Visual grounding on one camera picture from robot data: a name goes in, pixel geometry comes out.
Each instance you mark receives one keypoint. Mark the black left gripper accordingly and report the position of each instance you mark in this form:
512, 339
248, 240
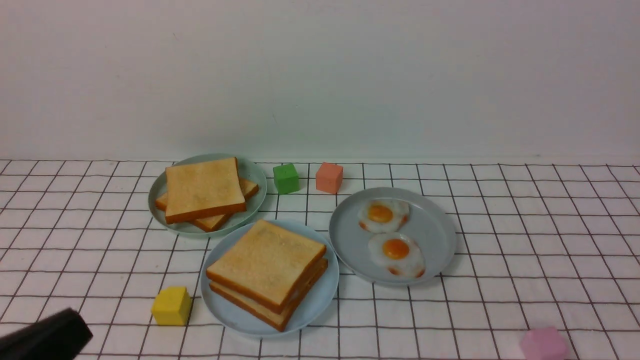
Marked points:
60, 336

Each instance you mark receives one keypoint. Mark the toast slice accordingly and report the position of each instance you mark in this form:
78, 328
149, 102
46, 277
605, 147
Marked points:
214, 223
202, 190
280, 320
267, 264

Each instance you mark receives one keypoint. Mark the yellow foam cube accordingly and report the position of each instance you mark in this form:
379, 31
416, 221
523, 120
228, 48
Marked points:
172, 306

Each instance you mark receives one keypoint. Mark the pale green plate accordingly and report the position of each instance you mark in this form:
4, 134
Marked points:
246, 169

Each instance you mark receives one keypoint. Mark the light blue plate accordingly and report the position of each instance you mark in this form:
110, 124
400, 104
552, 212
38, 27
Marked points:
242, 322

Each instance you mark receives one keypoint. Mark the green foam cube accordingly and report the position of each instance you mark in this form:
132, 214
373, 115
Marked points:
286, 179

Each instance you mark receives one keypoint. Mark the orange foam cube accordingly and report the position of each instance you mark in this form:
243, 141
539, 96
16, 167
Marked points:
329, 178

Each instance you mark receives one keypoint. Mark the front fried egg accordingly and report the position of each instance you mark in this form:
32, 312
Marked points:
398, 254

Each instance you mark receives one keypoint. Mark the fried egg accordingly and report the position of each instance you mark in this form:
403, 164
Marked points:
383, 215
398, 254

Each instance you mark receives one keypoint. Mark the back fried egg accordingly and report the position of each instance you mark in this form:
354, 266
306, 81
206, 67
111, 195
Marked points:
383, 215

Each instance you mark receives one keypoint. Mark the grey plate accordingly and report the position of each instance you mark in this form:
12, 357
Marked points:
428, 226

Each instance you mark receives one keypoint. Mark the pink foam cube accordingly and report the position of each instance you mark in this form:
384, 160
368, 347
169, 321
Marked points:
544, 344

